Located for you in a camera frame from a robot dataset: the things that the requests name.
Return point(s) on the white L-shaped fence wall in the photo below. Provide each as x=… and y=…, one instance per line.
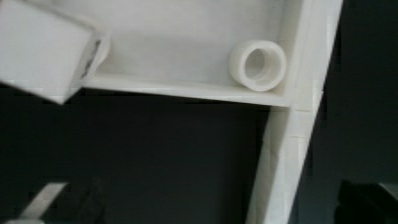
x=279, y=166

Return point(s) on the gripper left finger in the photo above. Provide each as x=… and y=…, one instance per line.
x=66, y=203

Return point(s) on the white square tabletop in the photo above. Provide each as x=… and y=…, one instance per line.
x=174, y=36

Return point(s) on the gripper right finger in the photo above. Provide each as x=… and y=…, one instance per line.
x=368, y=203

